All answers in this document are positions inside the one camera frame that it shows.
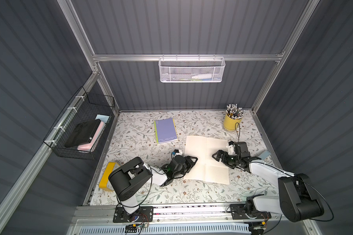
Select cream lined notebook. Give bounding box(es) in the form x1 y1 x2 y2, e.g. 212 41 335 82
184 136 229 185

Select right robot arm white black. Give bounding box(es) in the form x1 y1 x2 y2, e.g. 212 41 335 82
212 141 325 222

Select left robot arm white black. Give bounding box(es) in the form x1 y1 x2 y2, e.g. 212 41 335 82
107 150 198 216

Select light blue phone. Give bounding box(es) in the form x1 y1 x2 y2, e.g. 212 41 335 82
258 150 271 160

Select yellow pencil cup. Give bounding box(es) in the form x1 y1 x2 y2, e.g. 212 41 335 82
223 115 242 132

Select bundle of pencils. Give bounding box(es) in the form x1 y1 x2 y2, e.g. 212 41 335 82
226 104 244 119

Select yellow framed box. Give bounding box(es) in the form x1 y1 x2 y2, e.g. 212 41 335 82
99 162 120 192

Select white tube in basket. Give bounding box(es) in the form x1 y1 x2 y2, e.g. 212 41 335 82
192 73 213 81

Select light blue sticky notes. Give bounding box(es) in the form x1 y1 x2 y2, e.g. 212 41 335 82
95 115 110 123

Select black pouch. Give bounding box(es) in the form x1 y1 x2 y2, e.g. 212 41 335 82
64 119 101 148

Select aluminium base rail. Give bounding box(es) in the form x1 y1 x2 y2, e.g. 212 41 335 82
73 201 309 225

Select white wire mesh basket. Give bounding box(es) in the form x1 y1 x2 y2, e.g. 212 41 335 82
158 57 226 83

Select black wire wall basket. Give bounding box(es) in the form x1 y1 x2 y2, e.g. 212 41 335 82
44 87 115 160

